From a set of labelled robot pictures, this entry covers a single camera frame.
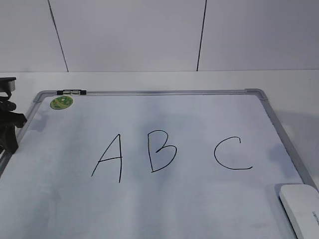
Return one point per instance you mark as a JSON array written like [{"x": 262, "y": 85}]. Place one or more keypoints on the white board eraser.
[{"x": 301, "y": 203}]

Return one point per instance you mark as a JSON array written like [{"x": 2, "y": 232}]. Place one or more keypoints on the round green magnet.
[{"x": 61, "y": 103}]

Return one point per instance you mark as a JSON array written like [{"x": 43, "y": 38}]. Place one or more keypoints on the white board with grey frame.
[{"x": 150, "y": 165}]

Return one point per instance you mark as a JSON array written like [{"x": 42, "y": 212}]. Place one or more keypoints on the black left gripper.
[{"x": 8, "y": 121}]

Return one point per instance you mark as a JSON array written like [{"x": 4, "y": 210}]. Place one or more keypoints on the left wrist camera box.
[{"x": 7, "y": 84}]

